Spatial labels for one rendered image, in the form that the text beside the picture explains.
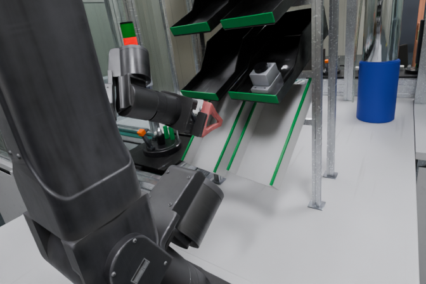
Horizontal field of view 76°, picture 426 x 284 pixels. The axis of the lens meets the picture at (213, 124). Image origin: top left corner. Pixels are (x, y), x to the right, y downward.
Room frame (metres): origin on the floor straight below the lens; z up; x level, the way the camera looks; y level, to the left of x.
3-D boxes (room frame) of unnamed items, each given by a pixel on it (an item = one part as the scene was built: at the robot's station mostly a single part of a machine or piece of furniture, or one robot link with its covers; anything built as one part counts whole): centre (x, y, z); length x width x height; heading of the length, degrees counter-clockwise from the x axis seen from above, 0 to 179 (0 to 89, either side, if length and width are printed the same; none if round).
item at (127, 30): (1.11, 0.27, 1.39); 0.05 x 0.05 x 0.05
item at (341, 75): (1.81, -0.83, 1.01); 0.24 x 0.24 x 0.13; 54
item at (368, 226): (1.26, -0.07, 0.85); 1.50 x 1.41 x 0.03; 54
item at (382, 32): (1.19, -0.77, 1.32); 0.14 x 0.14 x 0.38
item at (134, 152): (0.90, 0.19, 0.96); 0.24 x 0.24 x 0.02; 54
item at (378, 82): (1.19, -0.77, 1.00); 0.16 x 0.16 x 0.27
